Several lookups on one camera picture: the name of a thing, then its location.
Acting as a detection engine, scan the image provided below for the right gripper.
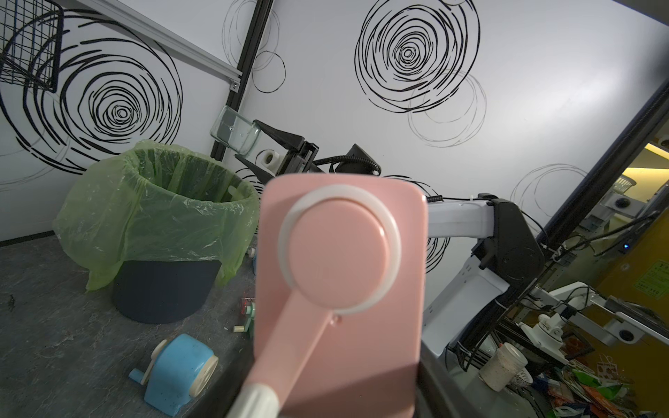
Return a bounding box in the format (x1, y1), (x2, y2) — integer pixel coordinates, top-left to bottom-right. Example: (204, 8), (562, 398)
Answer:
(235, 119), (322, 185)

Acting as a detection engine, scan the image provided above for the clear sharpener tray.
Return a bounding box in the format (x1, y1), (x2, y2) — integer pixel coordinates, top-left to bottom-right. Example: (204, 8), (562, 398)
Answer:
(210, 106), (261, 157)

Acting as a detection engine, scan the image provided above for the pink pencil sharpener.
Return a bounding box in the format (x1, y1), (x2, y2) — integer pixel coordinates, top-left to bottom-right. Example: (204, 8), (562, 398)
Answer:
(229, 174), (428, 417)

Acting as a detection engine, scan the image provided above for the green sharpener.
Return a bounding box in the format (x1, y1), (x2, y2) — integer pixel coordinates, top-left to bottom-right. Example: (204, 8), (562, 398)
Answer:
(233, 297), (256, 337)

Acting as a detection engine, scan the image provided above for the blue sharpener top left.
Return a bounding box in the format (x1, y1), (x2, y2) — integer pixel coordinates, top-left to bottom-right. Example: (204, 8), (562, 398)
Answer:
(129, 334), (219, 417)

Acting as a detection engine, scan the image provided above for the bin with green bag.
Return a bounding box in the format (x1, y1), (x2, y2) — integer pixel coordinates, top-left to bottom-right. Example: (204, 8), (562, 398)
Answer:
(53, 141), (260, 324)

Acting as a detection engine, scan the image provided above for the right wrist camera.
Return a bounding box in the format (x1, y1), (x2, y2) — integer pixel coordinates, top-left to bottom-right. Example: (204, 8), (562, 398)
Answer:
(256, 149), (283, 173)

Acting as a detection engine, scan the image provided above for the black wire basket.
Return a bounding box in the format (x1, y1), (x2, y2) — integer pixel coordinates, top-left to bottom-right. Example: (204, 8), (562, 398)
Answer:
(1, 0), (64, 92)

